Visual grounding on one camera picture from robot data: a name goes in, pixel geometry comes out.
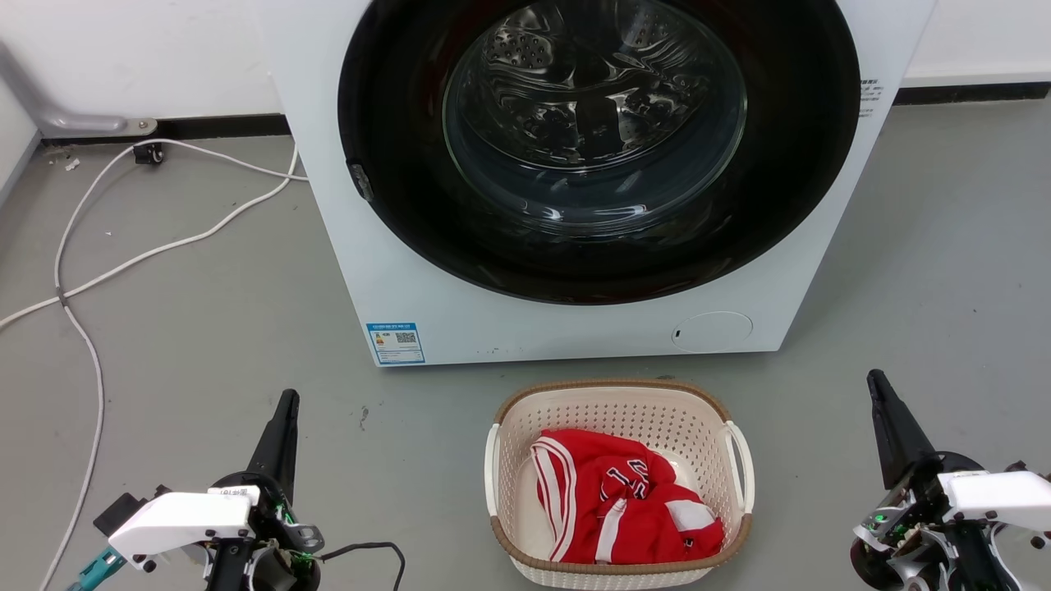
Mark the black round washer door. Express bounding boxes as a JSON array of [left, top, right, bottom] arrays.
[[337, 0, 861, 306]]

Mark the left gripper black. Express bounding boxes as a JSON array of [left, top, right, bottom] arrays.
[[204, 389, 326, 591]]

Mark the blue energy label sticker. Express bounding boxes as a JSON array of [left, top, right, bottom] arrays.
[[366, 322, 426, 365]]

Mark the grey drain pipe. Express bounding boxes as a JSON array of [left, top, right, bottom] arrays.
[[0, 41, 158, 139]]

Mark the cream plastic laundry basket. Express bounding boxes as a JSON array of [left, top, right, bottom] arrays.
[[484, 378, 755, 591]]

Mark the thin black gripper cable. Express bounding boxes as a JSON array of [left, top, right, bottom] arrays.
[[316, 541, 407, 591]]

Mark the teal cable connector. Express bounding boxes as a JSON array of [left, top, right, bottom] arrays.
[[67, 548, 126, 591]]

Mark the steel washer drum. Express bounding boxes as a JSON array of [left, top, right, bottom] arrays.
[[443, 0, 748, 224]]

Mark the long white floor cable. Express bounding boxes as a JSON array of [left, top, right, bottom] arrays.
[[0, 141, 298, 331], [37, 138, 310, 591]]

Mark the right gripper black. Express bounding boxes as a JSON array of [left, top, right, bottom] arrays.
[[849, 369, 1012, 591]]

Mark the round white filter cover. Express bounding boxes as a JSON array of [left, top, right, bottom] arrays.
[[672, 311, 754, 354]]

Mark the red white sports jersey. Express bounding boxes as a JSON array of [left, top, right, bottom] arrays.
[[530, 428, 727, 566]]

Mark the white front-load washing machine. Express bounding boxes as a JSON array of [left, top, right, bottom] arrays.
[[255, 0, 939, 368]]

